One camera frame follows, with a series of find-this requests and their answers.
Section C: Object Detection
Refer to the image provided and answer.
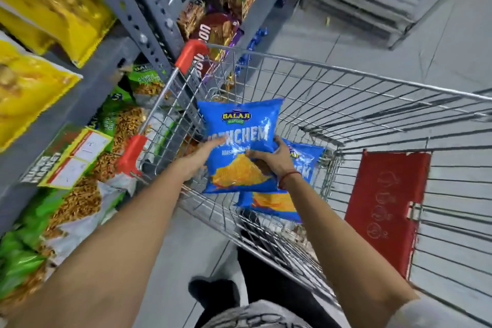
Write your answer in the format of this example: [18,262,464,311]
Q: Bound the yellow shelf price label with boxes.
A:
[38,127,114,190]

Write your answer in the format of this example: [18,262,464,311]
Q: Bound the person's left forearm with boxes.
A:
[6,161,195,328]

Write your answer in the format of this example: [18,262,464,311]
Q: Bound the person's black trousers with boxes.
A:
[195,220,343,328]

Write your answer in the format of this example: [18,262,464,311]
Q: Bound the red plastic cart seat flap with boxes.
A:
[344,149,432,279]

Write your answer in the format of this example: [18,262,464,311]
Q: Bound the blue candy packets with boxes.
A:
[234,27,269,76]

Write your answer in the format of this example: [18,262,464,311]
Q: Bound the person's left hand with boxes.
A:
[169,137,227,183]

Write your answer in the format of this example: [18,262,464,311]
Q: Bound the blue snack packet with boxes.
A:
[196,98,284,195]
[235,138,327,223]

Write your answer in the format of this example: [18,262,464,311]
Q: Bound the person's grey shirt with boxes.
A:
[201,295,492,328]

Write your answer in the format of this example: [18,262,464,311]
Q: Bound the red thread bracelet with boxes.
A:
[278,170,303,190]

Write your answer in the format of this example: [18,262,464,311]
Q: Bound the maroon snack packet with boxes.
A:
[189,12,243,78]

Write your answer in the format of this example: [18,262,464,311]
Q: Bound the pile of green snack packets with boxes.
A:
[0,64,170,317]

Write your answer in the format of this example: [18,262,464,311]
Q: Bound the person's right hand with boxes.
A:
[245,136,298,187]

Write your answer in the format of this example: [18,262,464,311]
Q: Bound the metal wire shopping cart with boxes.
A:
[116,39,492,325]

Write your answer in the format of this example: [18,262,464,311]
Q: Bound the person's right forearm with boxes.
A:
[278,172,420,328]

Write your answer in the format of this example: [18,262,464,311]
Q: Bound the person's black shoe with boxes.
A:
[188,276,241,312]

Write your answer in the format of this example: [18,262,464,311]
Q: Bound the grey metal shelf rack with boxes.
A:
[0,0,309,237]

